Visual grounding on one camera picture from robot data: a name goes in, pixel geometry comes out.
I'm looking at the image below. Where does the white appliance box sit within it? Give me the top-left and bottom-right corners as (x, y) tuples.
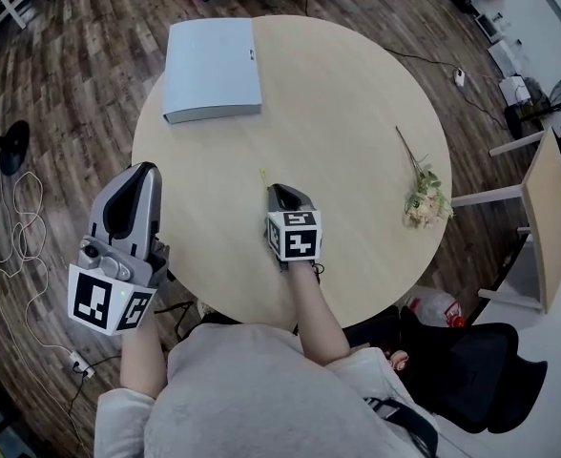
(498, 74), (530, 104)

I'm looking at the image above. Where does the white floor cable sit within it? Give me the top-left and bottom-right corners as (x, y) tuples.
(0, 149), (79, 357)

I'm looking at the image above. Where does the black office chair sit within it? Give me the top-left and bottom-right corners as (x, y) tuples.
(344, 304), (549, 434)

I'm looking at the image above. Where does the person's right forearm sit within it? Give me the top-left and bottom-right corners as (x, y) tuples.
(287, 259), (353, 367)

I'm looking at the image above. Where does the light blue file folder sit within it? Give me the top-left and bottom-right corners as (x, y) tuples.
(160, 17), (263, 125)

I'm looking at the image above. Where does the round wooden table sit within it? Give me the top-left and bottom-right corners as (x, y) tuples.
(131, 14), (453, 329)

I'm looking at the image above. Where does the clear plastic bottle red cap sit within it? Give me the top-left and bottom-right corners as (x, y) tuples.
(403, 287), (468, 329)

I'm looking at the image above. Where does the dried flower bouquet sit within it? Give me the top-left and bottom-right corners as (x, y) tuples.
(394, 125), (455, 230)

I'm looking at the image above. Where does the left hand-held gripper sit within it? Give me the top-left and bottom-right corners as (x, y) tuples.
(67, 162), (173, 337)

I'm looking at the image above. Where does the small wooden side table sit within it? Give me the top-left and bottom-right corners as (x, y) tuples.
(450, 128), (561, 315)

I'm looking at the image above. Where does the black floor cable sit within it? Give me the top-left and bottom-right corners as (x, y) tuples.
(384, 48), (509, 131)

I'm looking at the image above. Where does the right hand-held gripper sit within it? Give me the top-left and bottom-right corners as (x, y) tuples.
(264, 183), (323, 274)

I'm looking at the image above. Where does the black shoulder strap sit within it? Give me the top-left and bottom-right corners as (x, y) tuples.
(364, 396), (440, 458)

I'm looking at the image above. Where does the person's grey sweater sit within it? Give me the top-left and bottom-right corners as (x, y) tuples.
(93, 324), (440, 458)

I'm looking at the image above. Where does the person's left forearm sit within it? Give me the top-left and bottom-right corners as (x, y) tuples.
(118, 308), (171, 400)

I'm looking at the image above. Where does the black round fan base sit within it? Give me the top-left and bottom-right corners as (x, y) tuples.
(0, 119), (31, 177)

